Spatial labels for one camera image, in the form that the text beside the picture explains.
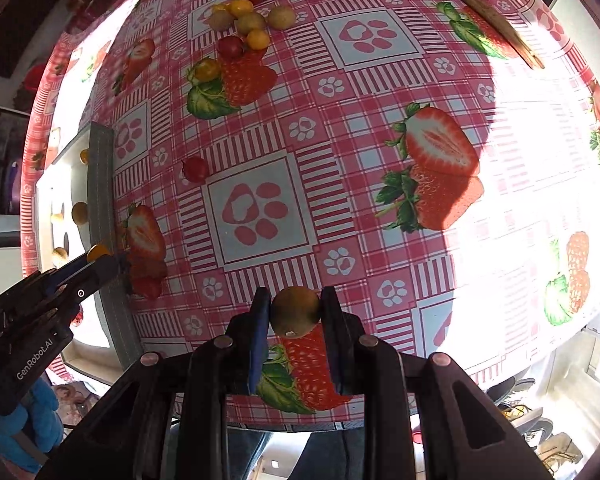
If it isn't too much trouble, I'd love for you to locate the green-brown round fruit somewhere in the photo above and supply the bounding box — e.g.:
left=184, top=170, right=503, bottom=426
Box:
left=52, top=247, right=69, bottom=268

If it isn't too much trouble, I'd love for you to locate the brown round fruit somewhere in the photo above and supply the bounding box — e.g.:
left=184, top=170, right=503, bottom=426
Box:
left=268, top=286, right=320, bottom=339

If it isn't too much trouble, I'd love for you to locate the yellow cherry tomato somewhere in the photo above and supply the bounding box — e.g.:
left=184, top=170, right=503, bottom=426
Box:
left=86, top=243, right=111, bottom=262

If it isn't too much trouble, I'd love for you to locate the white foam tray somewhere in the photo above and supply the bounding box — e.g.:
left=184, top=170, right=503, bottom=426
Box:
left=32, top=122, right=143, bottom=384

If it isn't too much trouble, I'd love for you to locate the red cherry tomato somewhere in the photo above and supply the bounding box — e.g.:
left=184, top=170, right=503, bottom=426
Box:
left=182, top=156, right=210, bottom=184

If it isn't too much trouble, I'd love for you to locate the red checkered strawberry tablecloth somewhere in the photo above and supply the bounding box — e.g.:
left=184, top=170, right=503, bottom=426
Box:
left=20, top=0, right=600, bottom=385

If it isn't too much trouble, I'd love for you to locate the wooden fish-shaped board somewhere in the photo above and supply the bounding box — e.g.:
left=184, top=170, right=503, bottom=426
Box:
left=462, top=0, right=544, bottom=70

